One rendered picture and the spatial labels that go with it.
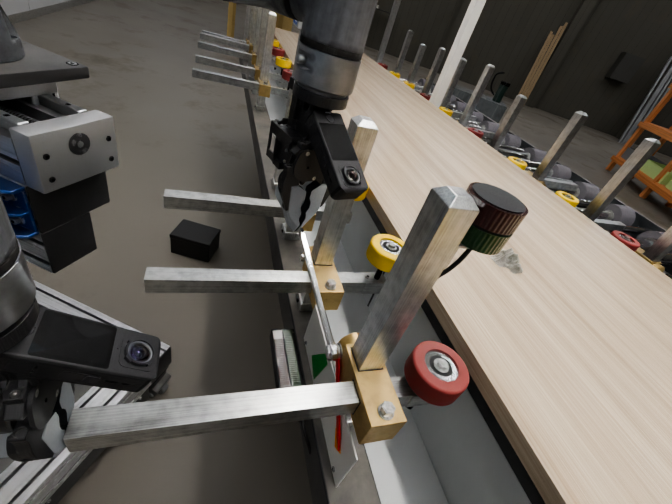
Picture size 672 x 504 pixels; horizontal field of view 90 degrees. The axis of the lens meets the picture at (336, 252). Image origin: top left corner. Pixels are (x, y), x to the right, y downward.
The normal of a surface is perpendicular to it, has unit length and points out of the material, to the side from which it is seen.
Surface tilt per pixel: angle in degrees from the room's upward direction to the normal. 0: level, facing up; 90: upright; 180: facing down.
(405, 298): 90
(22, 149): 90
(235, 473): 0
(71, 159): 90
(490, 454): 90
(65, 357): 33
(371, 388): 0
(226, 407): 0
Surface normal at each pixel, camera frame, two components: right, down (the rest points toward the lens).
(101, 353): 0.73, -0.61
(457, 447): -0.93, -0.04
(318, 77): -0.24, 0.54
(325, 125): 0.51, -0.35
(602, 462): 0.26, -0.76
